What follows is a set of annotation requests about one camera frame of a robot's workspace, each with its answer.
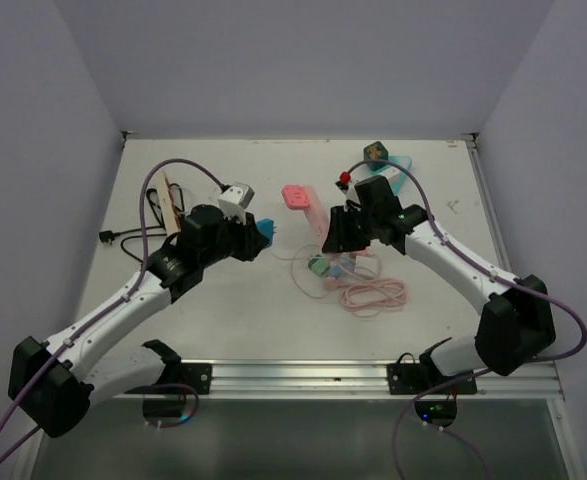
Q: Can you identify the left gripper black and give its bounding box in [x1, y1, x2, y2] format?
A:
[199, 207, 268, 267]

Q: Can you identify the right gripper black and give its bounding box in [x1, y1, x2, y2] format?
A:
[323, 205, 379, 253]

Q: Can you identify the blue adapter plug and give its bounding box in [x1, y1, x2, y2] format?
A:
[256, 218, 276, 248]

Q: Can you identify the blue charger plug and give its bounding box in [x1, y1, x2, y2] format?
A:
[328, 264, 344, 278]

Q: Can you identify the white charger plug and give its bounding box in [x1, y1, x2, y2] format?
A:
[355, 255, 378, 274]

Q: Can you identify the green charger plug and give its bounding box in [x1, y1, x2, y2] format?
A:
[307, 255, 331, 278]

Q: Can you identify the pink power strip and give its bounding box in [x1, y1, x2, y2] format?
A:
[302, 185, 329, 244]

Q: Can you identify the dark green cube socket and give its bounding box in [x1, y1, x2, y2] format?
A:
[363, 141, 389, 163]

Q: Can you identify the teal triangular power strip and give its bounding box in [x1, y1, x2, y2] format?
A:
[372, 156, 412, 196]

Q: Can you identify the pink adapter plug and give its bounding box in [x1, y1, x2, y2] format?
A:
[281, 185, 310, 210]

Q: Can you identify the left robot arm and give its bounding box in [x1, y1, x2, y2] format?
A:
[8, 205, 270, 438]

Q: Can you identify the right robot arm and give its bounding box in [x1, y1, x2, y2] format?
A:
[322, 176, 556, 393]

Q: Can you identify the thin pink charging cable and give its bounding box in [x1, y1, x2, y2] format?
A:
[272, 244, 384, 301]

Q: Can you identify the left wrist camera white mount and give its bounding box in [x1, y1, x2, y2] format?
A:
[218, 182, 255, 223]

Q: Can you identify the pink power strip cable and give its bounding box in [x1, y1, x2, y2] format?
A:
[325, 254, 408, 319]

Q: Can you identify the aluminium front rail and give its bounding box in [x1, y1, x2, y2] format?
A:
[85, 348, 563, 405]

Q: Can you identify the black power strip cable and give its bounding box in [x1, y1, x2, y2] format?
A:
[98, 182, 184, 264]

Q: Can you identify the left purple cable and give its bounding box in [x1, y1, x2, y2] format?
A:
[0, 158, 224, 480]

